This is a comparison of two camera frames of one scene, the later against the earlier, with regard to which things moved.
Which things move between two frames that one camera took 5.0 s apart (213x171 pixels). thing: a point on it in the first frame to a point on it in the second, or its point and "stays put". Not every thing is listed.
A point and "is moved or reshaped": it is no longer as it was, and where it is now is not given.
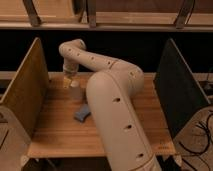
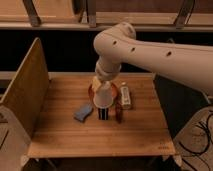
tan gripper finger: (66, 82) to (96, 83)
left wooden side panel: (28, 91) stays put
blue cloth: (83, 114) stays put
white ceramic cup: (76, 91) is moved or reshaped
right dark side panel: (178, 88) stays put
